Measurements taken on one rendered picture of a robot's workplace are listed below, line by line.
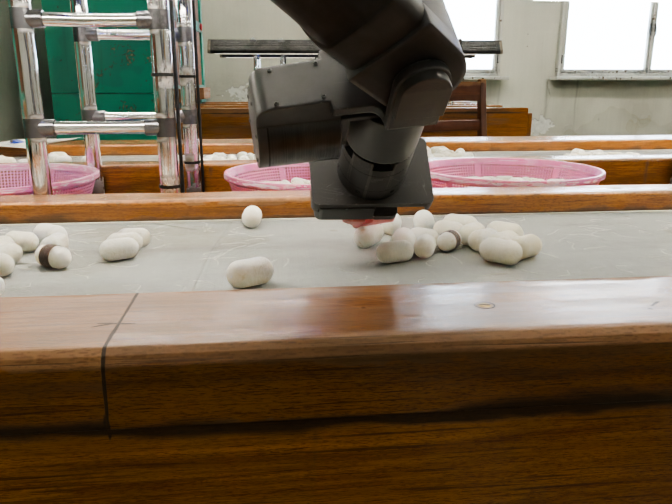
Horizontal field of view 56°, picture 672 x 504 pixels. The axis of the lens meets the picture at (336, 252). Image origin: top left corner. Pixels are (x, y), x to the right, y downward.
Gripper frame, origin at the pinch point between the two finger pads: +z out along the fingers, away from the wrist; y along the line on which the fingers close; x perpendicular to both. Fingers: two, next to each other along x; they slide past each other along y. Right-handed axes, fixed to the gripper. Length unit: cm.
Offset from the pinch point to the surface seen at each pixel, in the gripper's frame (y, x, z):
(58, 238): 27.3, 2.1, -1.0
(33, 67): 34.4, -22.2, 5.6
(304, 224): 4.5, -3.3, 8.2
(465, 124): -90, -145, 195
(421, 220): -7.0, -0.6, 2.0
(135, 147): 35, -49, 63
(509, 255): -11.4, 7.4, -7.6
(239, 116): 19, -162, 213
